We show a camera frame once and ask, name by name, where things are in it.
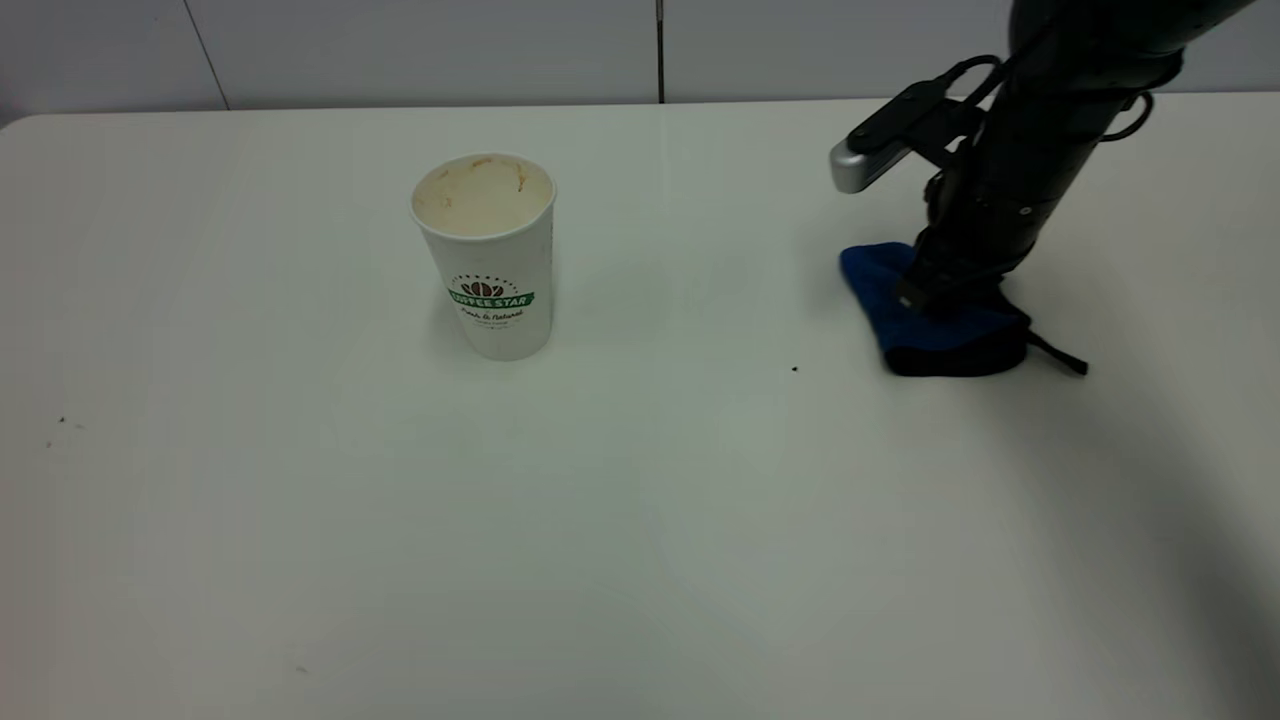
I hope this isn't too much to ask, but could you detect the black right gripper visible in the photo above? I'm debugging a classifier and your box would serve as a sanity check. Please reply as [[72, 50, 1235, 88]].
[[895, 165, 1063, 317]]

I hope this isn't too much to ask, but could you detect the blue cloth with black trim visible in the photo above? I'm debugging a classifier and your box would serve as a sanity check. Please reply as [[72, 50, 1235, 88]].
[[839, 242, 1090, 379]]

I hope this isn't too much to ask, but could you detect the white paper coffee cup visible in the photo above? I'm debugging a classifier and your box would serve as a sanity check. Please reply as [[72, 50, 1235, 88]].
[[409, 153, 557, 362]]

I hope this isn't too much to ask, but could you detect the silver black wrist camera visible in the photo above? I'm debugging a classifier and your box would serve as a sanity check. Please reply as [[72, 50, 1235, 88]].
[[829, 78, 1001, 195]]

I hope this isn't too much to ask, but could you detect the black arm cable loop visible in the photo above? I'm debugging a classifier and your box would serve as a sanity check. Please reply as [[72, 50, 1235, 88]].
[[938, 54, 1004, 101], [1098, 88, 1157, 144]]

